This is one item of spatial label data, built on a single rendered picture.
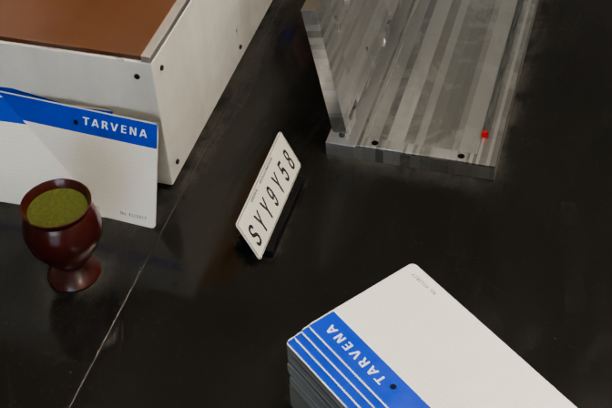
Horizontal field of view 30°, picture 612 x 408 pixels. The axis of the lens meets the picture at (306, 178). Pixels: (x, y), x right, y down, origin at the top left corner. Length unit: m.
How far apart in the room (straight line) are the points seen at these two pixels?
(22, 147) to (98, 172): 0.10
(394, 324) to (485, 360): 0.09
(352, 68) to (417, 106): 0.10
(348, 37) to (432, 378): 0.52
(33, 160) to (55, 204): 0.15
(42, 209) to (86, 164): 0.13
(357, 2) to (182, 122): 0.27
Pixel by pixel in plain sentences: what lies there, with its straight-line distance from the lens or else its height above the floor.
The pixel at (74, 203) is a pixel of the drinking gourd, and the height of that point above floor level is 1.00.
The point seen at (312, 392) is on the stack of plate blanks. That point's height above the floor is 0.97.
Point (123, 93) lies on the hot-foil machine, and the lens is 1.30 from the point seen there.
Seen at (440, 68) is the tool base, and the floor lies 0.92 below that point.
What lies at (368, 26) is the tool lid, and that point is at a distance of 1.45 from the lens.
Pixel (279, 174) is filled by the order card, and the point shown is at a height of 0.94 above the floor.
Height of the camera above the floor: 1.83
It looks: 43 degrees down
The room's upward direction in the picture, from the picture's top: 4 degrees counter-clockwise
